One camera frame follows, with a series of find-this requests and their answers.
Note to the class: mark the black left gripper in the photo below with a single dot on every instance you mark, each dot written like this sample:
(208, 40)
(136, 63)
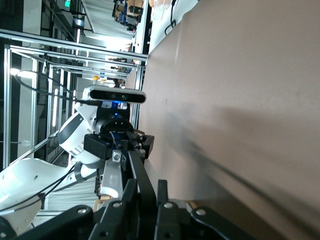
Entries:
(122, 140)

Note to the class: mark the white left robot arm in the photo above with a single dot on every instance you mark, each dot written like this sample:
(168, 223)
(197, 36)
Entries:
(25, 180)

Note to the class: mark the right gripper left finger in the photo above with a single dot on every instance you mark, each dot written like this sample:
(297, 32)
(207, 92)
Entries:
(112, 220)

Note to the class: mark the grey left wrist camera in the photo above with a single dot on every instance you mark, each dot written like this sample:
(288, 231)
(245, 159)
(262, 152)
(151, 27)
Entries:
(117, 96)

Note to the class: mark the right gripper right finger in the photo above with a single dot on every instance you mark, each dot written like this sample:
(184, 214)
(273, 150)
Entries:
(172, 222)

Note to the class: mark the aluminium profile frame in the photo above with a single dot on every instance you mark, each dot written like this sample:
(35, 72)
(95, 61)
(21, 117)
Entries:
(7, 100)

